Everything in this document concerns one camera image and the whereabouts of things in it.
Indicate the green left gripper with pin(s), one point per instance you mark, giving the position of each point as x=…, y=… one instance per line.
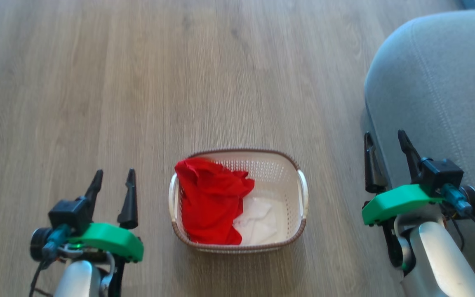
x=109, y=241

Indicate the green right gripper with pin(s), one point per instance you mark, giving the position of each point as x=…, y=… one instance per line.
x=398, y=202

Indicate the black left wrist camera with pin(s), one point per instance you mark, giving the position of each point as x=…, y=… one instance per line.
x=69, y=214

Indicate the white cloth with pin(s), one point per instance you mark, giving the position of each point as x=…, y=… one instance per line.
x=258, y=222

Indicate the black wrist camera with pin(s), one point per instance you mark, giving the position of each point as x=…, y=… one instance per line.
x=441, y=175
x=69, y=214

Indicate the plain red shirt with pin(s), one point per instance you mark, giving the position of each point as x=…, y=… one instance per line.
x=210, y=202

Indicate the grey fabric sofa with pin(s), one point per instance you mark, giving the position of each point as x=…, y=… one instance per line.
x=435, y=74

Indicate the beige woven laundry basket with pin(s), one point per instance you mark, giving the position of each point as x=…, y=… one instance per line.
x=281, y=177

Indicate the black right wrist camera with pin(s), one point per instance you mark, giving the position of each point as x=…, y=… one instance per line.
x=441, y=175

